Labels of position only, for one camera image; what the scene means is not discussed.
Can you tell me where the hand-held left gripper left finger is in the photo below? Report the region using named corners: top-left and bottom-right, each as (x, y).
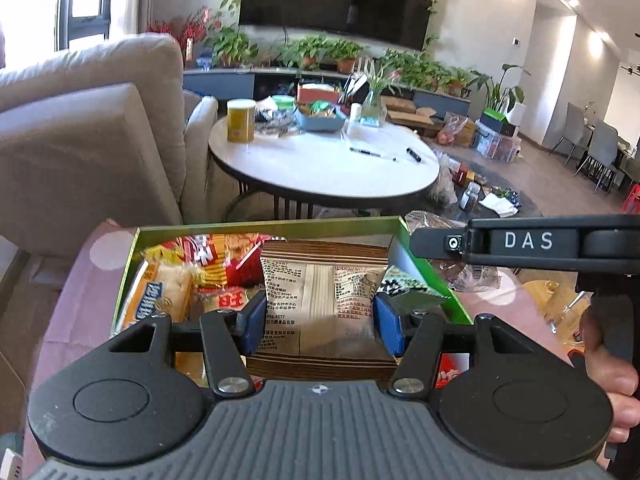
top-left (107, 290), bottom-right (268, 401)

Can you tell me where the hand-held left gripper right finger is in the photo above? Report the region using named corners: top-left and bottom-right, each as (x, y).
top-left (372, 292), bottom-right (536, 401)

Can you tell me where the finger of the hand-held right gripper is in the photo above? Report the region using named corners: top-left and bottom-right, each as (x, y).
top-left (410, 214), bottom-right (640, 273)

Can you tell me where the red rice cracker packet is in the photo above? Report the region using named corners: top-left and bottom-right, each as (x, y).
top-left (192, 285), bottom-right (261, 318)

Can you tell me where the green patterned snack packet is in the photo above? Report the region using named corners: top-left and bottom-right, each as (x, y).
top-left (377, 264), bottom-right (448, 313)

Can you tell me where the large red snack bag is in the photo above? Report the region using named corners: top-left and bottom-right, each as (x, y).
top-left (165, 232), bottom-right (263, 288)

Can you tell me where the brown striped snack packet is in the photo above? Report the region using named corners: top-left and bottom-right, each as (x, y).
top-left (245, 240), bottom-right (401, 386)

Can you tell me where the yellow cake packet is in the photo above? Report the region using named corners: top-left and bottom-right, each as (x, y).
top-left (117, 245), bottom-right (201, 326)

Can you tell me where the green cardboard box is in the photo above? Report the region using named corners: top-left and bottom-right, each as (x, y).
top-left (109, 216), bottom-right (473, 361)

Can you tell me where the person's right hand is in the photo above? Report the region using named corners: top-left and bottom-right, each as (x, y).
top-left (577, 306), bottom-right (640, 444)

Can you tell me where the white cloth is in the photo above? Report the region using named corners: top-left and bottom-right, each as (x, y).
top-left (479, 192), bottom-right (518, 217)

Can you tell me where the dark round low table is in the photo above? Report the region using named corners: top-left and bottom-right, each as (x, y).
top-left (435, 157), bottom-right (543, 221)

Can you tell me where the clear storage bin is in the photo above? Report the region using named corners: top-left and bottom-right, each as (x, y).
top-left (472, 127), bottom-right (522, 163)

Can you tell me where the grey dining chair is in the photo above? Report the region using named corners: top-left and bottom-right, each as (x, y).
top-left (575, 121), bottom-right (621, 193)
top-left (552, 102), bottom-right (591, 166)

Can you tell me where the plastic bag with fruit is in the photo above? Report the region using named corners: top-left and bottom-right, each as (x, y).
top-left (437, 112), bottom-right (476, 148)

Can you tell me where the tall leafy plant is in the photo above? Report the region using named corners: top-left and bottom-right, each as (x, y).
top-left (470, 64), bottom-right (526, 116)

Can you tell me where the round white coffee table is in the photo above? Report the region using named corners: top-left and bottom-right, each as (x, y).
top-left (207, 110), bottom-right (441, 221)

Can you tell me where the black white pen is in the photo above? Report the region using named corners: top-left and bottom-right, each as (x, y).
top-left (349, 147), bottom-right (398, 162)

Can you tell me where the open cardboard box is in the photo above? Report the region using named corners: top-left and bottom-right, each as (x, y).
top-left (385, 97), bottom-right (441, 133)

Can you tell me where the pink polka dot tablecloth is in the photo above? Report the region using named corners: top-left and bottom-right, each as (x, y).
top-left (25, 217), bottom-right (591, 461)

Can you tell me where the glass vase with stems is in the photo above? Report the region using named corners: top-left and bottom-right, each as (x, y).
top-left (360, 60), bottom-right (388, 121)

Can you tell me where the yellow canister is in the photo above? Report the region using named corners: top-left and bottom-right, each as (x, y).
top-left (226, 98), bottom-right (257, 143)

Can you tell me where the blue basket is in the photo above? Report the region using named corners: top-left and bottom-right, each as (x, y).
top-left (294, 105), bottom-right (347, 133)

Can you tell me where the red orange box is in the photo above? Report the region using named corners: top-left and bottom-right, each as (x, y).
top-left (297, 82), bottom-right (346, 106)

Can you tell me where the grey television cabinet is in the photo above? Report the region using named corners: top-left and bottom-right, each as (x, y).
top-left (182, 67), bottom-right (472, 121)

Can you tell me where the beige sofa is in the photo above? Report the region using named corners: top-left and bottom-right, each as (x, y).
top-left (0, 32), bottom-right (219, 261)

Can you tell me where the row of potted plants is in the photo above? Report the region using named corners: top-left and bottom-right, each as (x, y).
top-left (205, 25), bottom-right (493, 98)

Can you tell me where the red flower arrangement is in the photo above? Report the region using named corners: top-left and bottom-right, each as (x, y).
top-left (147, 7), bottom-right (221, 68)

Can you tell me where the black wall television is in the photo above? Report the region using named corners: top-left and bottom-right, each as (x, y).
top-left (238, 0), bottom-right (441, 52)

